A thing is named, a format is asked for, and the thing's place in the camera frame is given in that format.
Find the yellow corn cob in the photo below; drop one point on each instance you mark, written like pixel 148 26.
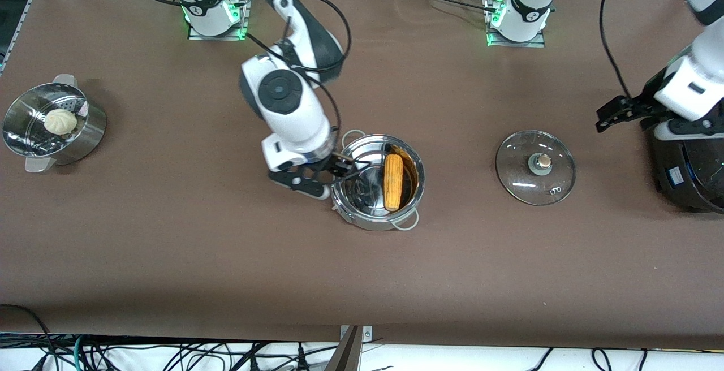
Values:
pixel 393 181

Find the glass pot lid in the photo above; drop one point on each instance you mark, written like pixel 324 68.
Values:
pixel 520 156

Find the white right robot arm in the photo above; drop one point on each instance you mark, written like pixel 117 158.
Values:
pixel 283 111

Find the stainless steel cooking pot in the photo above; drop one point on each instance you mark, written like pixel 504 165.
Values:
pixel 367 195

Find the stainless steel steamer pot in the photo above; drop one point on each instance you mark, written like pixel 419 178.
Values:
pixel 85 133

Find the black rice cooker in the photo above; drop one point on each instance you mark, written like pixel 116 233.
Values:
pixel 696 173

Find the brown table cover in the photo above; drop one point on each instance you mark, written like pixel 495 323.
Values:
pixel 283 275

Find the white steamed bun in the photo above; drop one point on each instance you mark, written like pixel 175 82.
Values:
pixel 60 121

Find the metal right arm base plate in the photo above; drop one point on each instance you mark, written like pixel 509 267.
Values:
pixel 198 36

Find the silver metal clamp bracket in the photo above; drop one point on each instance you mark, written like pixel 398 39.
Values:
pixel 367 334

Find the dark camera stand pole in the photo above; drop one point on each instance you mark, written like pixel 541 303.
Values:
pixel 345 359

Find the aluminium table edge rail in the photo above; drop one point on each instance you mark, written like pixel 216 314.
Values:
pixel 20 20

